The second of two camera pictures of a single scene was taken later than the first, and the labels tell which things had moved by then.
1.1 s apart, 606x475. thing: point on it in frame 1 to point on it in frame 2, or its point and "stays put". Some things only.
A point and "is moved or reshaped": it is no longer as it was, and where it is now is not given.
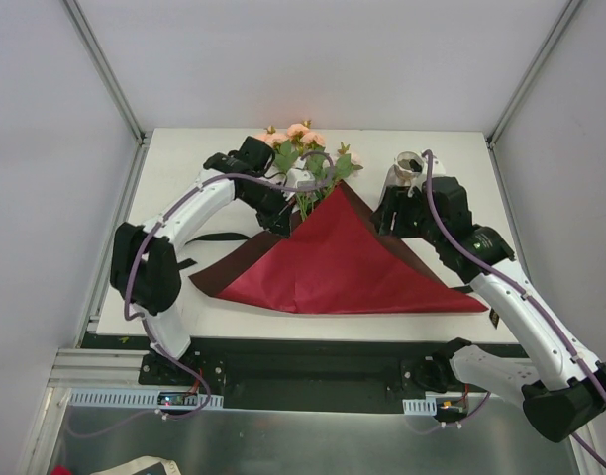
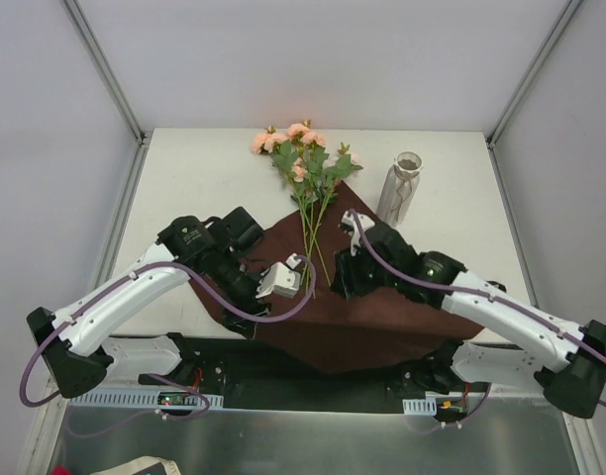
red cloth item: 59,469 stays put
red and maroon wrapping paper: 327,260 is moved or reshaped
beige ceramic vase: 407,168 stays put
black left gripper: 279,220 to 253,304
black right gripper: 395,213 to 355,272
